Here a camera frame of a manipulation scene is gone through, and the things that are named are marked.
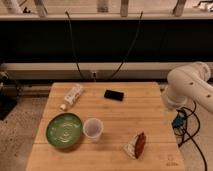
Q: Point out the black eraser block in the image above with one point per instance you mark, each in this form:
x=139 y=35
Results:
x=114 y=95

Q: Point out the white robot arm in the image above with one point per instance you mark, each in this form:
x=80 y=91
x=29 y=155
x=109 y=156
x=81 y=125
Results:
x=189 y=82

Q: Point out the translucent white cup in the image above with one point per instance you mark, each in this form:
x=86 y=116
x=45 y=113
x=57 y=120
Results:
x=93 y=129

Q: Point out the green ceramic bowl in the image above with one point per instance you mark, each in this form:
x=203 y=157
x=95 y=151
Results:
x=64 y=130

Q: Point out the white tube with cap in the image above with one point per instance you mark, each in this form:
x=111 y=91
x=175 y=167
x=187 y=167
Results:
x=71 y=97

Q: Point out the blue connector box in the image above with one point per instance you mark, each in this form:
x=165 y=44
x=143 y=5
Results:
x=178 y=121

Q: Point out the black equipment at left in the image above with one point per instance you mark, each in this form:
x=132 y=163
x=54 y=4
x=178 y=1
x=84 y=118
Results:
x=9 y=94

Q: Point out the wall power outlet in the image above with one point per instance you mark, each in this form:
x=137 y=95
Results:
x=94 y=75

